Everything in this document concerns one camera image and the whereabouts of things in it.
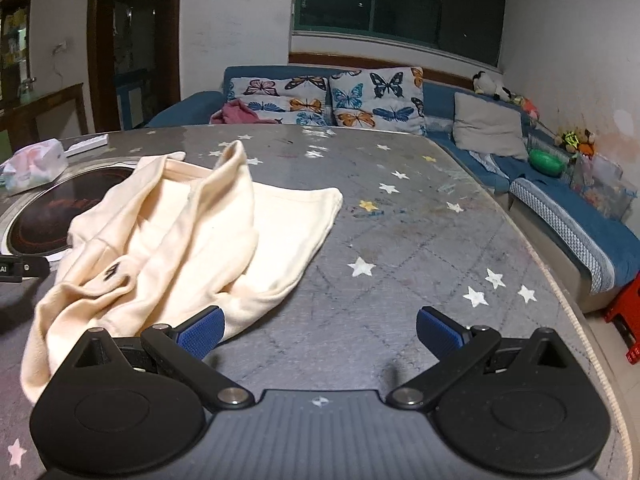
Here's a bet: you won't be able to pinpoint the cream garment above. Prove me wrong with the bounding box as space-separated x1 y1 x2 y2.
21 141 343 401

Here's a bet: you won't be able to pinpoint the round black induction cooktop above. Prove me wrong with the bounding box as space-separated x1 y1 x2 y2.
1 157 138 266

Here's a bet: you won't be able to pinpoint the pink white tissue pack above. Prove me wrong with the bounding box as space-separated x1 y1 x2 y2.
1 139 68 195

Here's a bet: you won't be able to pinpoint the red plastic stool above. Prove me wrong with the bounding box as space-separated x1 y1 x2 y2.
604 275 640 365

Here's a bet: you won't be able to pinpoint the dark wooden side table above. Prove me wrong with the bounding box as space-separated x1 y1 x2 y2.
1 84 89 151

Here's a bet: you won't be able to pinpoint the grey star tablecloth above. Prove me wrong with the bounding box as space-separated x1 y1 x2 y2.
1 125 637 479

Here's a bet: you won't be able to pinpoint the clear plastic storage box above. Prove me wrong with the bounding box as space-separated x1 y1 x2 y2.
570 154 638 220

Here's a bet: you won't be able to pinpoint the green round bowl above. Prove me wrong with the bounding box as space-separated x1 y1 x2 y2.
528 150 565 178

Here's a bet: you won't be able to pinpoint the pink cloth on sofa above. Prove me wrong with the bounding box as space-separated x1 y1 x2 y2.
209 100 277 125

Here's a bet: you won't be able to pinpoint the yellow orange plush toys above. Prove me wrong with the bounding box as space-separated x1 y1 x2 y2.
554 128 596 157

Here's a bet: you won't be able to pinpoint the blue corner sofa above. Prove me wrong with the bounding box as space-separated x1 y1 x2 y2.
149 65 639 312

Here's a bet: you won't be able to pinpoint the grey plain cushion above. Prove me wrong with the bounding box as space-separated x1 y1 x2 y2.
452 92 528 160

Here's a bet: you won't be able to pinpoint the black white plush toy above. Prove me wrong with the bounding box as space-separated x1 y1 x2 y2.
472 70 512 102

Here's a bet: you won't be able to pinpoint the left butterfly pillow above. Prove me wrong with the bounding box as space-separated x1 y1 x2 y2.
227 76 330 126

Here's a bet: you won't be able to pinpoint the butterfly pillow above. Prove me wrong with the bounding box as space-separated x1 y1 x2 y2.
330 66 425 134
227 76 330 126

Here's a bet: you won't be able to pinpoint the right butterfly pillow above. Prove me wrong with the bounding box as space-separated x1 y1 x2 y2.
330 66 425 134

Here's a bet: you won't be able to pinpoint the dark green framed window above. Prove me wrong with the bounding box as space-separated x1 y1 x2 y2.
294 0 506 66

